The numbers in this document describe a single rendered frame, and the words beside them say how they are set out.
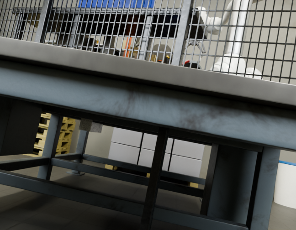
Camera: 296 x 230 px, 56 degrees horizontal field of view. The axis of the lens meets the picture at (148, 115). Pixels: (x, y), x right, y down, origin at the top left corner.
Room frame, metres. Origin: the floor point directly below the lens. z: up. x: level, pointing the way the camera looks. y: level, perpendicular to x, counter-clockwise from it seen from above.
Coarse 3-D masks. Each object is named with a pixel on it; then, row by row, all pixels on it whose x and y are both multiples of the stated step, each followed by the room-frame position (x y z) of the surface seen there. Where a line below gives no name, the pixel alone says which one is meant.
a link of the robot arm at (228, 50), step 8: (240, 8) 1.52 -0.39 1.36; (248, 8) 1.52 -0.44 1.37; (232, 16) 1.55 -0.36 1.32; (240, 16) 1.51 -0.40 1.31; (248, 16) 1.53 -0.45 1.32; (232, 24) 1.54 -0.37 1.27; (240, 24) 1.51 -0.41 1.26; (232, 32) 1.53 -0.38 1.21; (240, 32) 1.51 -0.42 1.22; (232, 40) 1.52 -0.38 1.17; (240, 40) 1.51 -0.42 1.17; (240, 56) 1.51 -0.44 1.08; (216, 64) 1.50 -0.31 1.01; (224, 64) 1.47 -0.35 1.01; (232, 64) 1.48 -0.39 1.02; (240, 64) 1.49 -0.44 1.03; (240, 72) 1.50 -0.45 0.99
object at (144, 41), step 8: (24, 16) 1.29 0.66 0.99; (80, 16) 1.15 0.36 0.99; (16, 24) 1.28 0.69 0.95; (24, 24) 1.30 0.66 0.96; (80, 24) 1.16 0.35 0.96; (16, 32) 1.28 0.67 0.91; (72, 32) 1.16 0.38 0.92; (144, 32) 1.03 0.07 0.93; (152, 32) 1.03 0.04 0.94; (72, 40) 1.15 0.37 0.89; (144, 40) 1.03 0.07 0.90; (144, 48) 1.02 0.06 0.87
